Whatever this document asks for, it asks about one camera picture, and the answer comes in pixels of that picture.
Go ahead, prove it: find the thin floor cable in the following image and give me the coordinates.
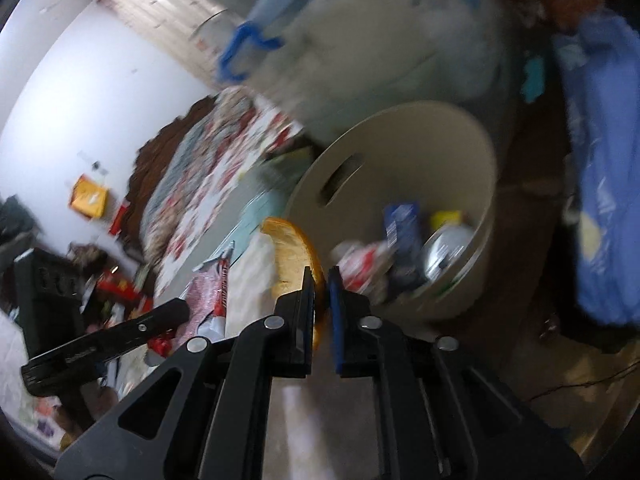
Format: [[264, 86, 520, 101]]
[[529, 364, 637, 403]]

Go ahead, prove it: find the beige plastic bin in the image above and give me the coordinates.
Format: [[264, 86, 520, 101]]
[[282, 101, 499, 322]]

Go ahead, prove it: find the red white plastic bag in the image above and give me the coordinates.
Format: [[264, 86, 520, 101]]
[[196, 240, 237, 342]]

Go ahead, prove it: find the clear storage box blue handle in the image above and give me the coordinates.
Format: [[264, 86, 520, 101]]
[[190, 0, 507, 147]]

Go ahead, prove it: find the green drink can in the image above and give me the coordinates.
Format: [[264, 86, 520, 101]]
[[422, 221, 477, 284]]

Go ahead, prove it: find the floral quilt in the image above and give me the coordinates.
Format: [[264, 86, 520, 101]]
[[142, 109, 251, 261]]

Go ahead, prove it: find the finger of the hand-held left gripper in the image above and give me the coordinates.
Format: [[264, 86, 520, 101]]
[[100, 297, 192, 358]]

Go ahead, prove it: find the blue milk carton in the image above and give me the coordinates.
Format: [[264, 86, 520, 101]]
[[382, 202, 427, 302]]

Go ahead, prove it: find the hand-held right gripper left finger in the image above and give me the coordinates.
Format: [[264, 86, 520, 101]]
[[52, 266, 318, 480]]

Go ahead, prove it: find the blue cloth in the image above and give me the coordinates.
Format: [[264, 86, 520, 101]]
[[552, 14, 640, 327]]

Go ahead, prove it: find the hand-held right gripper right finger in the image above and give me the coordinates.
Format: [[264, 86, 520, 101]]
[[326, 266, 586, 480]]

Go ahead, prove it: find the red yellow wall calendar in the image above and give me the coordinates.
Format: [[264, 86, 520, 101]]
[[69, 173, 109, 219]]

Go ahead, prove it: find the carved wooden bed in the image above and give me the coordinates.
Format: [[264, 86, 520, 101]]
[[121, 85, 307, 302]]

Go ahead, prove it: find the leaf patterned curtain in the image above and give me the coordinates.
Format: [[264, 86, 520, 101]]
[[87, 0, 237, 87]]

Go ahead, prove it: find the white red wrapper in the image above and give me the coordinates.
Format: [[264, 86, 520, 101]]
[[331, 239, 397, 302]]

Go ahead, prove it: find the pink speckled packet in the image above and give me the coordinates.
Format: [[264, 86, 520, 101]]
[[172, 269, 222, 347]]

